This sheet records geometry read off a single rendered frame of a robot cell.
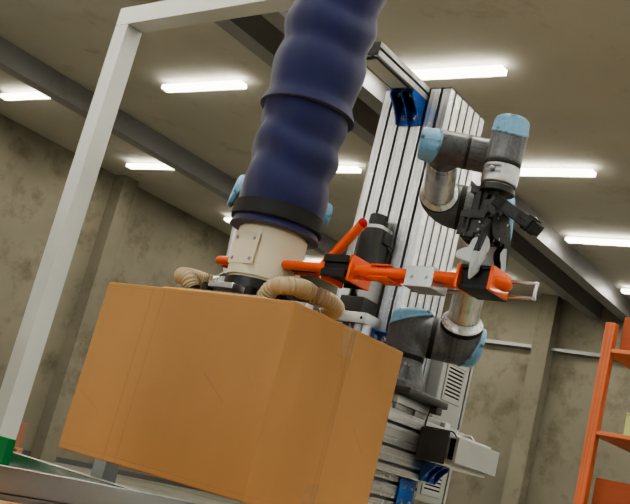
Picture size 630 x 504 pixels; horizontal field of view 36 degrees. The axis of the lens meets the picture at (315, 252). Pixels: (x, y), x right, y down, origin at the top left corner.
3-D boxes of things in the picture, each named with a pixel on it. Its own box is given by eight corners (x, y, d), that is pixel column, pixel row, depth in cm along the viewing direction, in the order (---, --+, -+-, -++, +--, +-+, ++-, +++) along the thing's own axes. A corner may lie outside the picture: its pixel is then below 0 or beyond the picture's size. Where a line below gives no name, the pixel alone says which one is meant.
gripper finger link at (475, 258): (449, 277, 193) (467, 242, 197) (475, 279, 189) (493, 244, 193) (443, 267, 191) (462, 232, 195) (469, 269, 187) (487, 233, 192)
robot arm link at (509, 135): (529, 130, 205) (534, 115, 197) (518, 178, 203) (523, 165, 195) (492, 122, 207) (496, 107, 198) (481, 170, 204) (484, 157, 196)
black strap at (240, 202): (211, 210, 233) (216, 194, 234) (272, 243, 250) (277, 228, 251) (280, 212, 219) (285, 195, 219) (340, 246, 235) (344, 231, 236)
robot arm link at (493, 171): (526, 175, 200) (508, 160, 194) (522, 195, 199) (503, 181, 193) (494, 174, 205) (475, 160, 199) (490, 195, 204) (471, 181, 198)
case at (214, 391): (57, 446, 223) (108, 281, 232) (180, 475, 252) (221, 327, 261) (242, 502, 184) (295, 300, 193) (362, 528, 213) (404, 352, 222)
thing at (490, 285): (452, 286, 192) (457, 262, 193) (470, 297, 197) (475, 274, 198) (489, 289, 186) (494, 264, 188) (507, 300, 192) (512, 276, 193)
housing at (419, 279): (401, 285, 201) (406, 264, 202) (418, 294, 206) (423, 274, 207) (429, 287, 196) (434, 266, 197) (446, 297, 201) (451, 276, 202)
